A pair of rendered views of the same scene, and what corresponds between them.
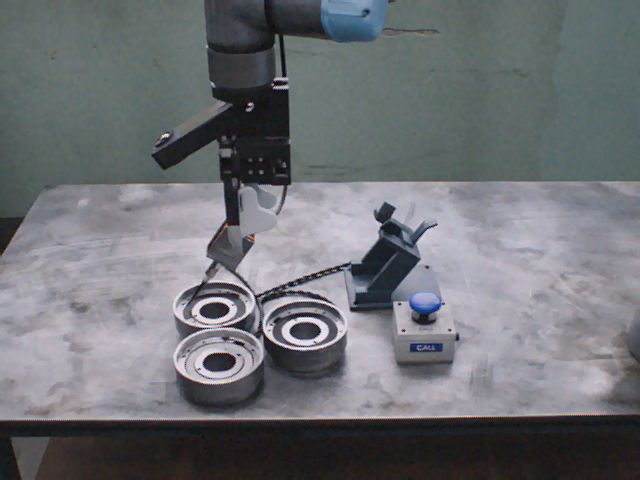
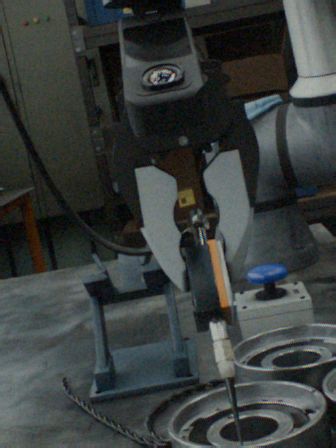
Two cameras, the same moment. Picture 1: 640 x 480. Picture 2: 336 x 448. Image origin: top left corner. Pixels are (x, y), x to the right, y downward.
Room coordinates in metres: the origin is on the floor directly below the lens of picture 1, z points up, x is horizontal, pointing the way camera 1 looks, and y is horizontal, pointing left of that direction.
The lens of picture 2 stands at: (0.86, 0.63, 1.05)
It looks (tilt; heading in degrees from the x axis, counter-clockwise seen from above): 8 degrees down; 275
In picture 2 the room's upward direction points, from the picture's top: 11 degrees counter-clockwise
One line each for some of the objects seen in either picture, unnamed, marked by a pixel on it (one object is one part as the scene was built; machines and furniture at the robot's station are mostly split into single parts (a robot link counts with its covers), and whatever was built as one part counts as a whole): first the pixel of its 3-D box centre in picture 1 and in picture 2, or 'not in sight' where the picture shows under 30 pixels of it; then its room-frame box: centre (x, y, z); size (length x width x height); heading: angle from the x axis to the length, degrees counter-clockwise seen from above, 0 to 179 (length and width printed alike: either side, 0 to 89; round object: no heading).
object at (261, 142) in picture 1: (252, 131); (168, 68); (0.89, 0.09, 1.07); 0.09 x 0.08 x 0.12; 94
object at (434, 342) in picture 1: (427, 330); (274, 313); (0.84, -0.13, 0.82); 0.08 x 0.07 x 0.05; 91
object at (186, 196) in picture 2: not in sight; (165, 184); (1.19, -3.55, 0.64); 0.49 x 0.40 x 0.37; 6
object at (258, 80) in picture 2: not in sight; (243, 63); (0.67, -3.57, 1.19); 0.52 x 0.42 x 0.38; 1
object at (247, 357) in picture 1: (219, 368); not in sight; (0.77, 0.13, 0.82); 0.08 x 0.08 x 0.02
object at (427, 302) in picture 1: (424, 313); (270, 290); (0.84, -0.12, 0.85); 0.04 x 0.04 x 0.05
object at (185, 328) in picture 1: (214, 315); (251, 440); (0.88, 0.15, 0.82); 0.10 x 0.10 x 0.04
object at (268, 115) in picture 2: not in sight; (251, 149); (0.82, -0.46, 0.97); 0.13 x 0.12 x 0.14; 160
